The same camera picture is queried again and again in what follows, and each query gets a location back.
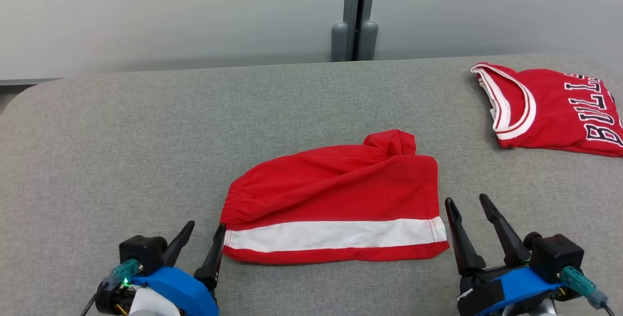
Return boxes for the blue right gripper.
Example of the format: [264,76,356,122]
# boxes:
[445,193,568,316]

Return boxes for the grey wall base rail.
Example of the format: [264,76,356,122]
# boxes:
[0,78,64,86]

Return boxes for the grey upholstered sofa surface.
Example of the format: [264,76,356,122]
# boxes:
[0,53,623,316]

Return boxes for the red shorts with white stripe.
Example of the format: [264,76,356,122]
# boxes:
[220,130,451,264]

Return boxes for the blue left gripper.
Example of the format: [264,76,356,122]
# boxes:
[130,220,227,316]

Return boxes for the red Bulls basketball jersey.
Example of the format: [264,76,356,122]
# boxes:
[470,62,623,157]

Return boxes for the right black cable green plug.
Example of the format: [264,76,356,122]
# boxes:
[559,265,620,316]

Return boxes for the left black cable green plug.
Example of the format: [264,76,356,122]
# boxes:
[80,258,144,316]

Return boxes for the black cable green plug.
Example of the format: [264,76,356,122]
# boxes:
[559,265,620,316]
[80,258,144,316]

